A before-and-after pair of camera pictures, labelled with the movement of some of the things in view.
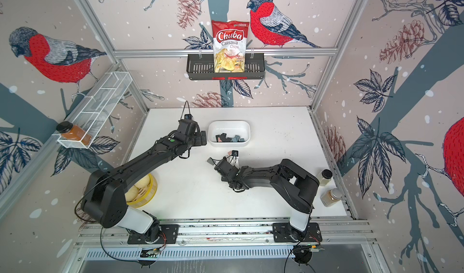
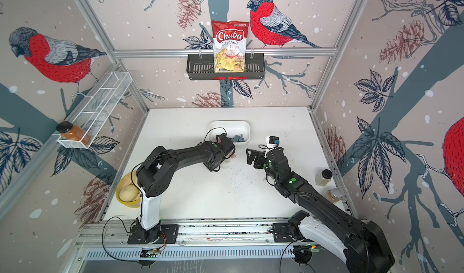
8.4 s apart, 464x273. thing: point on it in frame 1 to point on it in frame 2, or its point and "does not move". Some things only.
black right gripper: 222,180 to 251,159
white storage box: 231,128 does not move
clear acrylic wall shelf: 99,107 does not move
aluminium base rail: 338,232 does not move
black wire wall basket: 201,67 does not move
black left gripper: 200,141 to 212,168
